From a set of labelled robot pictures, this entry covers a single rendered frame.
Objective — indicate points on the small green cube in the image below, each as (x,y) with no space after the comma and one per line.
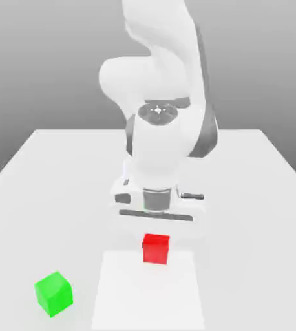
(53,294)

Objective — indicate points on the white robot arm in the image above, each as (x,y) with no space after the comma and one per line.
(158,144)

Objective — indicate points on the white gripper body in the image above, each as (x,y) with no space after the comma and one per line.
(155,216)

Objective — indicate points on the small red cube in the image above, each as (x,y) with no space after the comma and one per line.
(155,249)

